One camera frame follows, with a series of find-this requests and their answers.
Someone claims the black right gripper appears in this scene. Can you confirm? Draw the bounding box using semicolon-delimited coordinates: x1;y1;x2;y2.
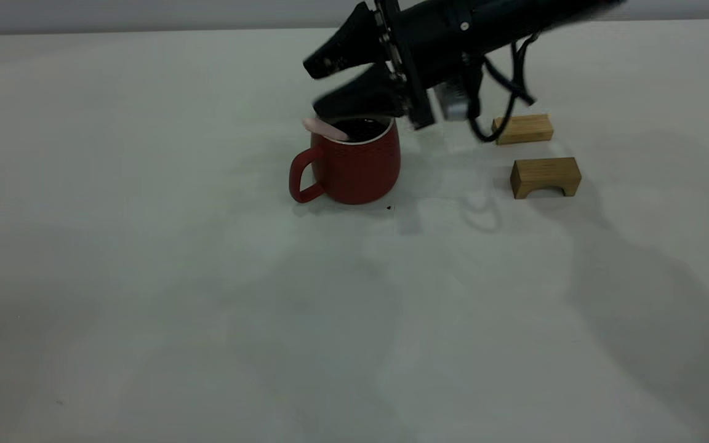
302;0;486;130

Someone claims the pink handled metal spoon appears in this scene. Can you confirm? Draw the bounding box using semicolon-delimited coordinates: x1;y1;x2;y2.
302;117;350;142

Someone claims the red ceramic cup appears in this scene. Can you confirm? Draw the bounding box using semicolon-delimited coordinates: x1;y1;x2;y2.
289;116;401;206

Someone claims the flat wooden block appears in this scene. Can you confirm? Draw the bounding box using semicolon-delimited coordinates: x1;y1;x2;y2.
492;114;554;146

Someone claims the arched wooden block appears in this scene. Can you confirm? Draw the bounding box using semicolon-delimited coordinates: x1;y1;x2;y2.
510;158;582;200

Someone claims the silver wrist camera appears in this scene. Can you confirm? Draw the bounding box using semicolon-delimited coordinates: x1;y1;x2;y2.
433;80;482;122

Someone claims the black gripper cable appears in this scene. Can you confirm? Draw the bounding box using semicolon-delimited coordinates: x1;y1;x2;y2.
467;32;541;144
483;57;538;106

